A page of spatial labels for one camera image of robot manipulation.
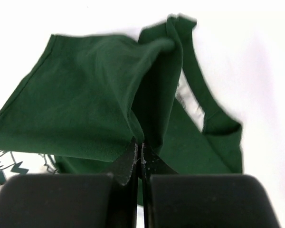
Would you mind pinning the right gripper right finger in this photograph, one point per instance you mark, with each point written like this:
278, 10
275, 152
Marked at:
171, 200

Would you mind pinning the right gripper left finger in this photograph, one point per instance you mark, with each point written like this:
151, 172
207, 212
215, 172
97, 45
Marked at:
104, 200

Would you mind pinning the white green raglan t-shirt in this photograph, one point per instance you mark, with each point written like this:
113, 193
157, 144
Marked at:
87, 97

